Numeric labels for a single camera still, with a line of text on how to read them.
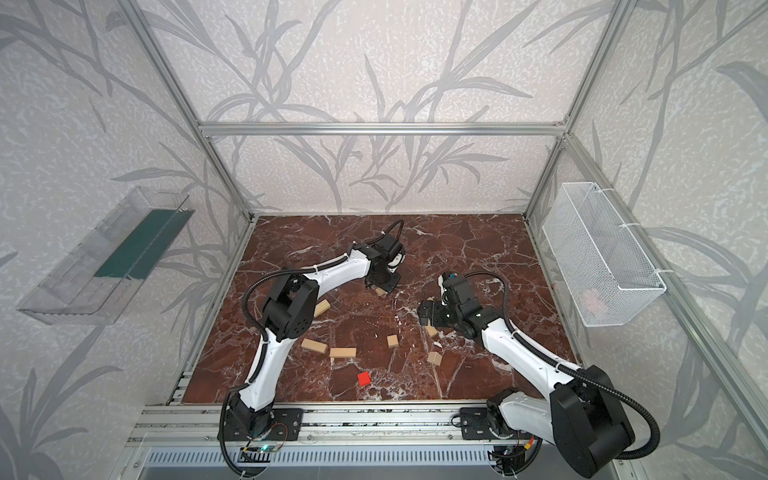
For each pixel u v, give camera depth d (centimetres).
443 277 80
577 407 40
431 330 89
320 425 75
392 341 87
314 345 86
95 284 64
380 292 96
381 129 195
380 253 77
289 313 57
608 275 61
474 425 74
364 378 81
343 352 85
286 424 73
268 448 71
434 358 84
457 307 65
